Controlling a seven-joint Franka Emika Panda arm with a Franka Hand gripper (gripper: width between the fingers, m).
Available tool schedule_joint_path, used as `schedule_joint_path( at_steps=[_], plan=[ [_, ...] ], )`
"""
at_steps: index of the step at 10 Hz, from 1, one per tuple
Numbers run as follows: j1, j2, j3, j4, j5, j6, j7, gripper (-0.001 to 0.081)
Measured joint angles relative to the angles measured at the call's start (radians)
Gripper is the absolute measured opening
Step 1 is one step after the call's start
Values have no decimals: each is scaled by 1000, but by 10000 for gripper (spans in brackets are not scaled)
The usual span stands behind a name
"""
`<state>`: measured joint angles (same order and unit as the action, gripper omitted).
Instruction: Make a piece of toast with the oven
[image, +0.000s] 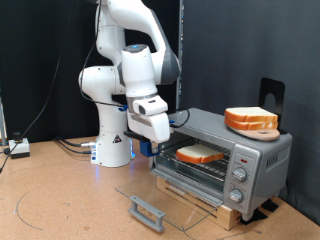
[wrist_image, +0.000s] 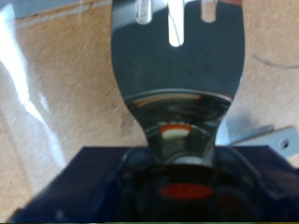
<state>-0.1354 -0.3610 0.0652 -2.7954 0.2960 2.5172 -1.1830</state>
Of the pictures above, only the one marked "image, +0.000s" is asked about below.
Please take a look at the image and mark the wire oven rack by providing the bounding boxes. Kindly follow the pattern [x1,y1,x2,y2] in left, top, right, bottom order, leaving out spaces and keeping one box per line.
[156,136,232,183]

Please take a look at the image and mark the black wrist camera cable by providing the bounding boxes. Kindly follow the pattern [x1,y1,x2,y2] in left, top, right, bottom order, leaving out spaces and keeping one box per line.
[79,0,192,129]

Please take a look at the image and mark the black metal bookend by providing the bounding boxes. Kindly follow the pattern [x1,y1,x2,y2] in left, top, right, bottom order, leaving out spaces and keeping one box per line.
[258,77,288,135]

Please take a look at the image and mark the slotted wooden block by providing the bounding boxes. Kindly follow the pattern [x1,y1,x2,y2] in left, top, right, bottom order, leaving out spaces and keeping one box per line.
[155,176,243,231]

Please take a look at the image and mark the black foam pad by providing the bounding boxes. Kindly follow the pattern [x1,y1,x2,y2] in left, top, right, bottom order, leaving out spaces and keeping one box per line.
[239,208,269,226]
[261,198,280,213]

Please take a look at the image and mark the grey emergency stop box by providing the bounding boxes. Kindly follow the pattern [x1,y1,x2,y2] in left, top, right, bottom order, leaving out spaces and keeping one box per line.
[8,131,31,159]

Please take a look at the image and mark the silver oven knob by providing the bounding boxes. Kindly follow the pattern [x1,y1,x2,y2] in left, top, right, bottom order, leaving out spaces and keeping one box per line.
[228,188,244,204]
[232,167,248,183]

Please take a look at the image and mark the round wooden board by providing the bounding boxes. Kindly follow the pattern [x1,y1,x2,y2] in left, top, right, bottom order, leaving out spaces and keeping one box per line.
[229,128,281,142]

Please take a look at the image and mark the long black hanging cable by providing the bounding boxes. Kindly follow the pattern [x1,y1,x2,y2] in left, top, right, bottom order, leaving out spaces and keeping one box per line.
[0,0,71,174]

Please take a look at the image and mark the thin metal stand pole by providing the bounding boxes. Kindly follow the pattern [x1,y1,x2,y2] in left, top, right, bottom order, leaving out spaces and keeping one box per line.
[0,96,8,146]

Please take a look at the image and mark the silver toaster oven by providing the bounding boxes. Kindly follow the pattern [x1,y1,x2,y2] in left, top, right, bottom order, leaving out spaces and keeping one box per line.
[148,107,294,221]

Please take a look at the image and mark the glass oven door with handle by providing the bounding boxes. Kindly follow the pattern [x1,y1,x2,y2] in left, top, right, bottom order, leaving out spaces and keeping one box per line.
[115,168,225,233]

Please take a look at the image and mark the white bread slice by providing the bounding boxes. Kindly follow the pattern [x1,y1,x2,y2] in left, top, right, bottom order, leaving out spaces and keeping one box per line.
[224,106,279,123]
[175,143,225,164]
[224,117,279,131]

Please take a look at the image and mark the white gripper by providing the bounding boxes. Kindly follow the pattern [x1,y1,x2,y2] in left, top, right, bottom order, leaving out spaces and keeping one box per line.
[127,94,171,155]

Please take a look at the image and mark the vertical metal pole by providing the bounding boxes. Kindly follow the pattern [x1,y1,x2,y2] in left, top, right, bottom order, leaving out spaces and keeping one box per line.
[175,0,185,111]

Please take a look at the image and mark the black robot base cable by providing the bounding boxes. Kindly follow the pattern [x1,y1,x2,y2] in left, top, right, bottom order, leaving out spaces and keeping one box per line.
[53,135,98,149]
[57,139,93,155]

